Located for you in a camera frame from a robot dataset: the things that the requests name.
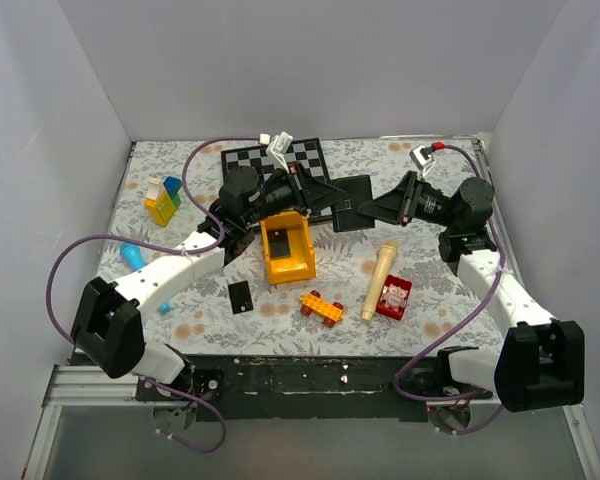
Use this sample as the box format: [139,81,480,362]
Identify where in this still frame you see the purple cable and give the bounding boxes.
[47,134,271,454]
[393,143,506,435]

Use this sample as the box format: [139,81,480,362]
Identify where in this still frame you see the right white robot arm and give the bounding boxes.
[357,172,585,412]

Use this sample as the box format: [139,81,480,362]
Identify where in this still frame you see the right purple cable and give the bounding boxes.
[393,143,506,435]

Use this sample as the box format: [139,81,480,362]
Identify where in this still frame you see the orange toy car block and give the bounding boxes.
[300,290,344,328]

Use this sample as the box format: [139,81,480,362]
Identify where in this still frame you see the red owl toy block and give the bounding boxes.
[376,275,412,321]

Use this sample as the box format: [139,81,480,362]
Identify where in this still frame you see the blue toy microphone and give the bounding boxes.
[119,241,172,315]

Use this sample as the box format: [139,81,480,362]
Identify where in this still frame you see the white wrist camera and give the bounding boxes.
[409,142,446,180]
[258,131,294,173]

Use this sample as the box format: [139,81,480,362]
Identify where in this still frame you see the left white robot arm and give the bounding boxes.
[70,163,347,400]

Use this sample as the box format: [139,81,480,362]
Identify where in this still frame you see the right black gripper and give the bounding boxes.
[356,170,458,229]

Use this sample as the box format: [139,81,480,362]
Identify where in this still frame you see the aluminium frame rail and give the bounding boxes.
[21,366,154,479]

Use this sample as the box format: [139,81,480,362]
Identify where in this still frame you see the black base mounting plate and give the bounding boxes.
[134,354,496,424]

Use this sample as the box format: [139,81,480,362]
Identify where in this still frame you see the colourful stacked toy blocks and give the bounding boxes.
[144,176,182,227]

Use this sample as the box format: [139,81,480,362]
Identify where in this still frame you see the black white chessboard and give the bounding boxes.
[212,138,348,225]

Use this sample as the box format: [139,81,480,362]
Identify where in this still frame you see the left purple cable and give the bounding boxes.
[47,134,271,454]

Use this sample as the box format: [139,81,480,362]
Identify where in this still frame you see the cream toy microphone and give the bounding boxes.
[360,239,399,322]

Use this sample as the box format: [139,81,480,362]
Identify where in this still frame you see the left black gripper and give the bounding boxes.
[243,161,346,227]

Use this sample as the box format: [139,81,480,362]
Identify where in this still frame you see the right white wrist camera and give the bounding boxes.
[409,142,446,180]

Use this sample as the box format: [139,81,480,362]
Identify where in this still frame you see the yellow plastic bin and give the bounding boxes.
[260,211,316,285]

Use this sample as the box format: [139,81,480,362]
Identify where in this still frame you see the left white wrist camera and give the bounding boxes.
[258,131,294,173]

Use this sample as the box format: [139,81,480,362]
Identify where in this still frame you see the black card on table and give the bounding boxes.
[228,280,254,315]

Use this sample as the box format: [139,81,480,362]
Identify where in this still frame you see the floral table mat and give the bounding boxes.
[110,141,502,356]

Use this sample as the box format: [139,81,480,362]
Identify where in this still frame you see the black leather card holder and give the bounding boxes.
[331,175,375,233]

